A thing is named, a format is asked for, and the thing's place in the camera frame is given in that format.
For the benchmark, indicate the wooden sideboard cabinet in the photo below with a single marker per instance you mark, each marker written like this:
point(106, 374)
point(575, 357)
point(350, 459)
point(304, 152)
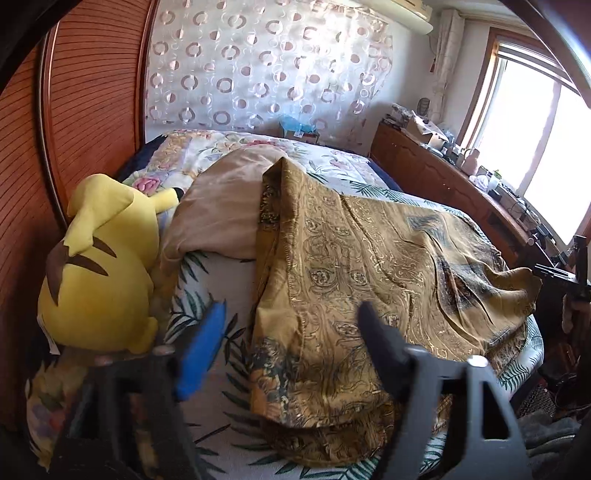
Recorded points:
point(421, 173)

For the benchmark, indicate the yellow Pikachu plush toy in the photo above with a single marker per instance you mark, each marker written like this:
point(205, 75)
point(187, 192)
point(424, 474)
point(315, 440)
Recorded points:
point(97, 288)

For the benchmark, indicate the golden patterned cloth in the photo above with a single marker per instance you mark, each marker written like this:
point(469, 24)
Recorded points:
point(428, 271)

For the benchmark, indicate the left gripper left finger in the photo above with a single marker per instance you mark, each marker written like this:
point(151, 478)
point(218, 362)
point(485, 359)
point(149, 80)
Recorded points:
point(98, 438)

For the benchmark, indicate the dark blue blanket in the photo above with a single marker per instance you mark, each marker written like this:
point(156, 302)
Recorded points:
point(386, 178)

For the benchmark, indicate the palm leaf print blanket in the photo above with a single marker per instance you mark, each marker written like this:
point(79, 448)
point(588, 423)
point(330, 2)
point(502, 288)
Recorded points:
point(227, 437)

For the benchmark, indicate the blue tissue box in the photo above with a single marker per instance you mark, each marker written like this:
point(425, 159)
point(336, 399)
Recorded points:
point(292, 129)

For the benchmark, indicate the red wooden wardrobe door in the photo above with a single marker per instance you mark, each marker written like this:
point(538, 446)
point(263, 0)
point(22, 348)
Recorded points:
point(72, 104)

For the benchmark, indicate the white air conditioner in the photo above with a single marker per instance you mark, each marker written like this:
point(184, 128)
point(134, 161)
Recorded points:
point(413, 14)

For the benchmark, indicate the bright window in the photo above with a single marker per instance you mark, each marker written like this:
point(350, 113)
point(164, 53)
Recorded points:
point(531, 126)

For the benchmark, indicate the circle patterned sheer curtain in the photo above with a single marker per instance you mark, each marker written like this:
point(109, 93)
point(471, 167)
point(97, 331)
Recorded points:
point(247, 65)

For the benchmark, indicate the cardboard box on cabinet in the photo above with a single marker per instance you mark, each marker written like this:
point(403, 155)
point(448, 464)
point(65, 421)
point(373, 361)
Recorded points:
point(426, 132)

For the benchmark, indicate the beige pillow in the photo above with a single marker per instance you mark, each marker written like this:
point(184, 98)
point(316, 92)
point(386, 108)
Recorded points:
point(220, 210)

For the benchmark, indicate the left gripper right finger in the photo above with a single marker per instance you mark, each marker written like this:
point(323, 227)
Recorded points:
point(483, 438)

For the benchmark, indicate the floral bedspread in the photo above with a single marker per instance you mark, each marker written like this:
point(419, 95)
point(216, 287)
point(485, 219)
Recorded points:
point(176, 158)

